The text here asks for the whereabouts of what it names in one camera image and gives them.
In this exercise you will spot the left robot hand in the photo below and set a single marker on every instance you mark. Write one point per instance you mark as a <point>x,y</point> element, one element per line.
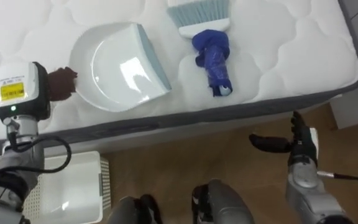
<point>19,88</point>

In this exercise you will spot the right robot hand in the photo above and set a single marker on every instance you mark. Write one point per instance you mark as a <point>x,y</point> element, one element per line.
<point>300,140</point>

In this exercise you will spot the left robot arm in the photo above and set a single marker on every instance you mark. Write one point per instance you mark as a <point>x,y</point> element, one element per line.
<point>14,168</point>

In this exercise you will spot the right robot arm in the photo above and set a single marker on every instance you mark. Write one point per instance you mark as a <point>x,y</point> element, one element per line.
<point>311,193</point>

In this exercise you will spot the grey bed with white mattress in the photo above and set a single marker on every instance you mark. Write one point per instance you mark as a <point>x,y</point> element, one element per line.
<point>259,62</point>

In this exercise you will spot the robot legs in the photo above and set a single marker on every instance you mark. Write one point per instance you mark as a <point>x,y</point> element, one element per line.
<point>219,202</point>

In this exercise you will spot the white plastic basket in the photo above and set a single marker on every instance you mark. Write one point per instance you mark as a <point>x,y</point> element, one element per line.
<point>70,189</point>

